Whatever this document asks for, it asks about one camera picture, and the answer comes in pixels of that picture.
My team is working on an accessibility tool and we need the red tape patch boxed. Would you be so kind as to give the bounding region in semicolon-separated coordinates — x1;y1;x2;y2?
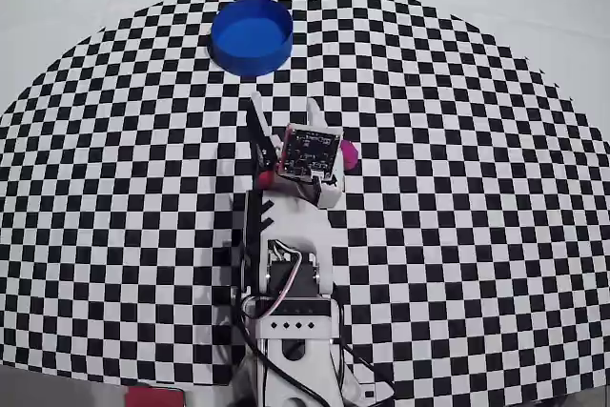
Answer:
254;169;278;191

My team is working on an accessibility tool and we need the red white servo wire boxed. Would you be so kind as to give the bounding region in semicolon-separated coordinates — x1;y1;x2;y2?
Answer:
239;243;317;320

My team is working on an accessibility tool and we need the black cable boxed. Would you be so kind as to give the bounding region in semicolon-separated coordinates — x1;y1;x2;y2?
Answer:
328;282;397;390

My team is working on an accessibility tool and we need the red flat object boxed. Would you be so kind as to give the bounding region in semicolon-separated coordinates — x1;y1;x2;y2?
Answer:
124;386;188;407

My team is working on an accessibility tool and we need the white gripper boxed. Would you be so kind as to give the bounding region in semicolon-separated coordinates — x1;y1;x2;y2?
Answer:
244;91;336;249

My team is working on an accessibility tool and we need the pink faceted ball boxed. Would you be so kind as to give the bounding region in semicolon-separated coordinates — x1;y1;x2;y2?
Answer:
339;139;360;174

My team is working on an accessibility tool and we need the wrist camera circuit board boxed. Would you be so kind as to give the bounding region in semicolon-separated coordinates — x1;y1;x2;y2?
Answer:
276;123;346;211

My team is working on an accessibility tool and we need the blue round box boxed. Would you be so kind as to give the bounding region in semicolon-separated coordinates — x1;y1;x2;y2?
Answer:
208;0;295;79

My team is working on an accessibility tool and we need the black white checkered mat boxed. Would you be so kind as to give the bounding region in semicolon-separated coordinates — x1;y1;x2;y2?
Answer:
0;0;610;401

